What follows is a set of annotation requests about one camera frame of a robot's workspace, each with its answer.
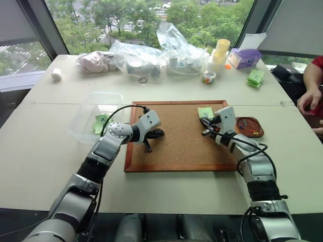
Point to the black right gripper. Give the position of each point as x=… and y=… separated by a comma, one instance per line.
x=215, y=127

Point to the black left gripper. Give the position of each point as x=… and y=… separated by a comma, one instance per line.
x=151, y=134

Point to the person's bare forearm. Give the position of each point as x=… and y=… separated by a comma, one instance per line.
x=312, y=75

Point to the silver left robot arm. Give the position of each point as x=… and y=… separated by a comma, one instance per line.
x=106, y=146

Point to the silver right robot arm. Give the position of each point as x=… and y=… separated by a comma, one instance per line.
x=260, y=169

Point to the brown oval tray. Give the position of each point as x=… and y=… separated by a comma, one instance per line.
x=249, y=127

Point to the red and yellow pushpins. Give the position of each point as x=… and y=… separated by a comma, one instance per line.
x=254, y=131

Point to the clear plastic box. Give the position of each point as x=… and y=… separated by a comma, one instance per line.
x=98, y=113

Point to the green sticky note stack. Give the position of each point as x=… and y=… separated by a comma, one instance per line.
x=256, y=78

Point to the purple tissue box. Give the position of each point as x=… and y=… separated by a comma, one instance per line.
x=243, y=58

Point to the person's bare hand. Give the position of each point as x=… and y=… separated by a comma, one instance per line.
x=309, y=99
x=319, y=131

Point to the wood-framed cork board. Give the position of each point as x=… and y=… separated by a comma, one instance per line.
x=181, y=141

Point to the clear pushpin container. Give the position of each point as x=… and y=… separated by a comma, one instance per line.
x=208, y=77

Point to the green notes pile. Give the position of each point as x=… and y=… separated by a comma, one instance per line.
x=101, y=123

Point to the orange pushpin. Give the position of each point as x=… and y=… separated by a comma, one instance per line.
x=228, y=66

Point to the stacked pale yellow cups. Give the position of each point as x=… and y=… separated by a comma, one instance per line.
x=220, y=55

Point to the clear plastic bag with rolls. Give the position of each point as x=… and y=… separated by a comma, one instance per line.
x=137, y=64

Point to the black bag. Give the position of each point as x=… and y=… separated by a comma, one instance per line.
x=286, y=75

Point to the pink cloth bundle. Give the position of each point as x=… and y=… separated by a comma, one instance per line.
x=94, y=61

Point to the red object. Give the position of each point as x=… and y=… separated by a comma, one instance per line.
x=316, y=111

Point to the white tape roll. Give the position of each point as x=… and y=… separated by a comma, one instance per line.
x=56, y=74

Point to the red shirt sleeve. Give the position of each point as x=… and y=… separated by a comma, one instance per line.
x=318, y=63

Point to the grey window roller blind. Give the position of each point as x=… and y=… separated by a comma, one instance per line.
x=15, y=20
x=294, y=25

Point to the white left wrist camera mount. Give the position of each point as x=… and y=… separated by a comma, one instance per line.
x=149, y=120

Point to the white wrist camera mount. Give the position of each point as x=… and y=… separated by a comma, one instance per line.
x=225, y=118
x=149, y=120

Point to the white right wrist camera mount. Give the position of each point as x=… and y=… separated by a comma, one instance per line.
x=225, y=118

